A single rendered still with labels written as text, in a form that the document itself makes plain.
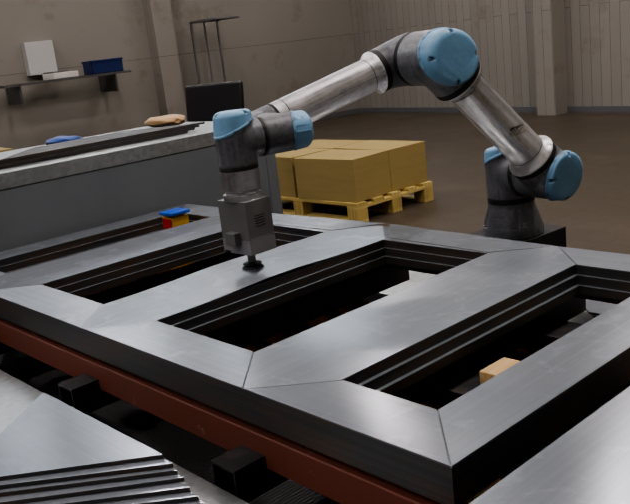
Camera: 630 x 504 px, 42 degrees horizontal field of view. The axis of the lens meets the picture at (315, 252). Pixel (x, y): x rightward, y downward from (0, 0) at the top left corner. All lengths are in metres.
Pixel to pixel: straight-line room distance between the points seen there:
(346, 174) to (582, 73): 5.79
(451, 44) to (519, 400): 0.95
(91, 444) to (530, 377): 0.59
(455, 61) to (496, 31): 10.19
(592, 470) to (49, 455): 0.69
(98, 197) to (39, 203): 0.17
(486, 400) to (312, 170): 5.13
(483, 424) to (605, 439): 0.12
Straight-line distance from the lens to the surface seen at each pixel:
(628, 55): 10.70
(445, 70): 1.73
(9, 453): 1.22
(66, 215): 2.31
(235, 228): 1.58
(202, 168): 2.52
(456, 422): 0.93
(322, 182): 5.99
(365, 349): 1.15
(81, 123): 11.83
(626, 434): 0.93
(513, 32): 11.74
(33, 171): 2.26
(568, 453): 0.89
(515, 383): 1.02
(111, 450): 1.15
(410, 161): 6.20
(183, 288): 1.56
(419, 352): 1.16
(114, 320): 1.45
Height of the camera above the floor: 1.28
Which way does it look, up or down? 14 degrees down
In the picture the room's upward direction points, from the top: 7 degrees counter-clockwise
